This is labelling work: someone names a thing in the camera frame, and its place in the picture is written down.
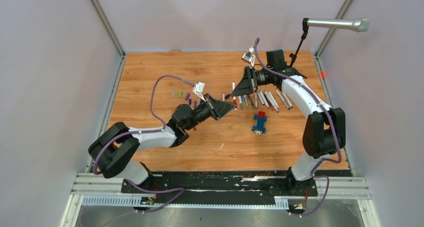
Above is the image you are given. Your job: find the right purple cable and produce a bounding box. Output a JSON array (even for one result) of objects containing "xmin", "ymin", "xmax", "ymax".
[{"xmin": 253, "ymin": 37, "xmax": 343, "ymax": 218}]

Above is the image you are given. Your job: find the purple tip white marker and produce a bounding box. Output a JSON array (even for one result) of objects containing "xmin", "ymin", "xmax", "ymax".
[{"xmin": 260, "ymin": 91, "xmax": 270, "ymax": 108}]

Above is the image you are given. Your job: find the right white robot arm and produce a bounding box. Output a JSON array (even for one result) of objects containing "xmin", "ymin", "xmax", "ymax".
[{"xmin": 231, "ymin": 47, "xmax": 346, "ymax": 196}]

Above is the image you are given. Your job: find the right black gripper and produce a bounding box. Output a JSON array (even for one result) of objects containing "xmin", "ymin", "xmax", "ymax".
[{"xmin": 231, "ymin": 64, "xmax": 275, "ymax": 95}]

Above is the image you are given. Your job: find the purple cable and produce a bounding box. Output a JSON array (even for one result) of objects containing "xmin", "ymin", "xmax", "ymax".
[
  {"xmin": 92, "ymin": 74, "xmax": 196, "ymax": 215},
  {"xmin": 253, "ymin": 37, "xmax": 343, "ymax": 218}
]

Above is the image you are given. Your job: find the red marker on rail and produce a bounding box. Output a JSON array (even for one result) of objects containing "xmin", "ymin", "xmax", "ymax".
[{"xmin": 320, "ymin": 70, "xmax": 326, "ymax": 80}]

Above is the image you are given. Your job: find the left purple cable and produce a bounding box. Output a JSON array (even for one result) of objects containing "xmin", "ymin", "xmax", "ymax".
[{"xmin": 92, "ymin": 74, "xmax": 196, "ymax": 215}]

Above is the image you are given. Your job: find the dark green cap pen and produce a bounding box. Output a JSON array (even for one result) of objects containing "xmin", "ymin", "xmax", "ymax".
[{"xmin": 247, "ymin": 95, "xmax": 256, "ymax": 109}]

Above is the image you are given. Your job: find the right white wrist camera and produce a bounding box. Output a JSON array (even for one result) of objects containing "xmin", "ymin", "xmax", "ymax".
[{"xmin": 241, "ymin": 51, "xmax": 256, "ymax": 68}]

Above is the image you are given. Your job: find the blue red toy robot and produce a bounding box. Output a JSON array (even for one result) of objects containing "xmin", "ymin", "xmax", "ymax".
[{"xmin": 251, "ymin": 111, "xmax": 268, "ymax": 135}]

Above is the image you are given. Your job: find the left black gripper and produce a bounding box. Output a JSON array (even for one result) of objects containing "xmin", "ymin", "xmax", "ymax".
[{"xmin": 186, "ymin": 97, "xmax": 238, "ymax": 134}]

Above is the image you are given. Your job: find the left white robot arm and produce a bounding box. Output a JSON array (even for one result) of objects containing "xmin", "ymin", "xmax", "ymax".
[{"xmin": 88, "ymin": 93, "xmax": 236, "ymax": 194}]

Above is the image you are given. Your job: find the grey slotted cable duct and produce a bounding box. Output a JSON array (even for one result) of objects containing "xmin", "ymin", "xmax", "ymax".
[{"xmin": 81, "ymin": 195, "xmax": 289, "ymax": 210}]

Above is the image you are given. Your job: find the orange red cap marker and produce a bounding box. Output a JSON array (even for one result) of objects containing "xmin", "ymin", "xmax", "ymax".
[{"xmin": 263, "ymin": 93, "xmax": 275, "ymax": 112}]

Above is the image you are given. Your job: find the silver microphone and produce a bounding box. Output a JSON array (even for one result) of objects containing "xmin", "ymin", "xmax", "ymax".
[{"xmin": 302, "ymin": 18, "xmax": 371, "ymax": 33}]

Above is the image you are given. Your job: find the black microphone tripod stand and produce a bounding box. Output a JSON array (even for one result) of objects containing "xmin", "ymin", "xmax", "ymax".
[{"xmin": 289, "ymin": 18, "xmax": 309, "ymax": 68}]

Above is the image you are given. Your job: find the brown cap marker horizontal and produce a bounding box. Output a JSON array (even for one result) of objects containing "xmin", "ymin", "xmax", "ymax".
[{"xmin": 282, "ymin": 92, "xmax": 293, "ymax": 110}]

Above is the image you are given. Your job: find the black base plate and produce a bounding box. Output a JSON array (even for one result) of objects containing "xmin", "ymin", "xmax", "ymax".
[{"xmin": 140, "ymin": 170, "xmax": 318, "ymax": 205}]

